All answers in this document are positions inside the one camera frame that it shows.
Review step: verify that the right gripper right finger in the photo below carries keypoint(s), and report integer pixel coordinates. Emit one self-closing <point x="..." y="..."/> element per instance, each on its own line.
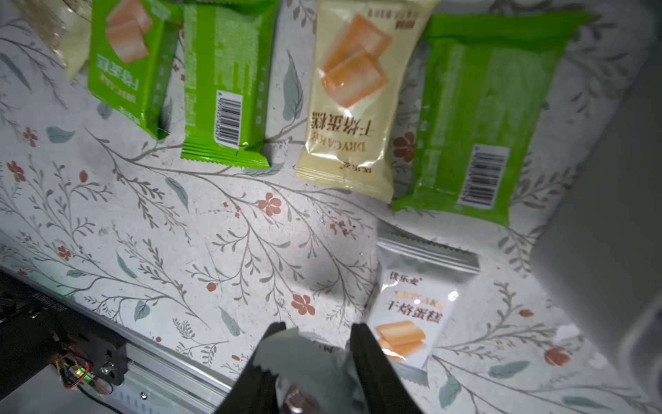
<point x="383" y="390"/>

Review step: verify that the yellow cookie packet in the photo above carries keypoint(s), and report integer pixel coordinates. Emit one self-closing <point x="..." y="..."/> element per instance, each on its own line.
<point x="362" y="52"/>

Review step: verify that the pale yellow packet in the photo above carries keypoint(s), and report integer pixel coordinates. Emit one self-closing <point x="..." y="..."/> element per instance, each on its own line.
<point x="64" y="26"/>

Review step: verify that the white cookie packet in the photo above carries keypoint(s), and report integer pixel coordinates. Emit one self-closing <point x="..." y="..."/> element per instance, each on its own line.
<point x="418" y="287"/>

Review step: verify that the green cookie packet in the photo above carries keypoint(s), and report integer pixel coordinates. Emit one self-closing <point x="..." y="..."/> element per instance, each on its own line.
<point x="486" y="81"/>
<point x="133" y="44"/>
<point x="227" y="57"/>

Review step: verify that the white cookie storage box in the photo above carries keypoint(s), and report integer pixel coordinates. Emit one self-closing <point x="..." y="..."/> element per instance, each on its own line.
<point x="600" y="255"/>

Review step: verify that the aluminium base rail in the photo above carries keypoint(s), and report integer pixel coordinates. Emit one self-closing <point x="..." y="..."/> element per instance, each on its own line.
<point x="59" y="358"/>

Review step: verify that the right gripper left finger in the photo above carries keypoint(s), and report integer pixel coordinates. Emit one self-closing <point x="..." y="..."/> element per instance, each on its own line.
<point x="255" y="389"/>

